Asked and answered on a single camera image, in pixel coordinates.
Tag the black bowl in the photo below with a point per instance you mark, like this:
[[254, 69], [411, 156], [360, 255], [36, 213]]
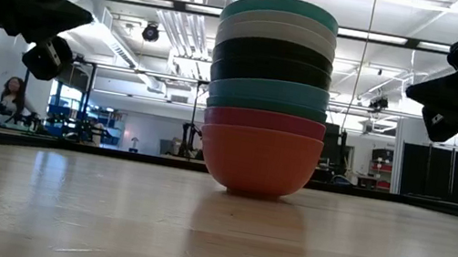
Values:
[[276, 48], [273, 68]]

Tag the light blue bowl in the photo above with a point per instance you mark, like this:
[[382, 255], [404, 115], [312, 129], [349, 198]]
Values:
[[269, 91]]

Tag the mint green bowl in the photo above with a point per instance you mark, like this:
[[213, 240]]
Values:
[[283, 5]]

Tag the pink bowl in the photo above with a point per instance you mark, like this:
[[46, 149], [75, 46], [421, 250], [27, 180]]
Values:
[[264, 121]]

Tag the person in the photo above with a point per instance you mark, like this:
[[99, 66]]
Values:
[[12, 101]]

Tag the white pillar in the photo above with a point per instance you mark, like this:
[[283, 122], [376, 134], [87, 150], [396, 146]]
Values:
[[411, 153]]

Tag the red storage shelf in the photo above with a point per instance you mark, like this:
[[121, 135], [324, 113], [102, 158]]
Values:
[[381, 169]]

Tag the black background equipment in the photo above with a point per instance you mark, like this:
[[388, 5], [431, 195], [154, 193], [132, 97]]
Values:
[[332, 138]]

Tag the black tripod stand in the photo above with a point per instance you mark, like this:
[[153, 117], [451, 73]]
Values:
[[189, 140]]

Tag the orange bowl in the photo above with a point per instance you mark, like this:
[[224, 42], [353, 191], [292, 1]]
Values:
[[258, 161]]

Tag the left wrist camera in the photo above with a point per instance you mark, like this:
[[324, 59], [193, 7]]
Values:
[[44, 60]]

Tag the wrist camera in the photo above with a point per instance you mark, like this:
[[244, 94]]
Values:
[[44, 60], [441, 127]]

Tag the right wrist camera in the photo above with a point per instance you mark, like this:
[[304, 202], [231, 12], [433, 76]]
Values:
[[441, 127]]

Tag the black partition wall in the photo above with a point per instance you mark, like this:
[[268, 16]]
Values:
[[439, 171]]

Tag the black ceiling camera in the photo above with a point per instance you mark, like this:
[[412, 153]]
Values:
[[378, 103]]

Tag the black dome camera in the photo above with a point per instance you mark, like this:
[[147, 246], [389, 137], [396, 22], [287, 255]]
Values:
[[150, 32]]

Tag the black aluminium table frame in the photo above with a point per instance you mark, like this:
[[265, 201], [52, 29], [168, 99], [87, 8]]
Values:
[[69, 147]]

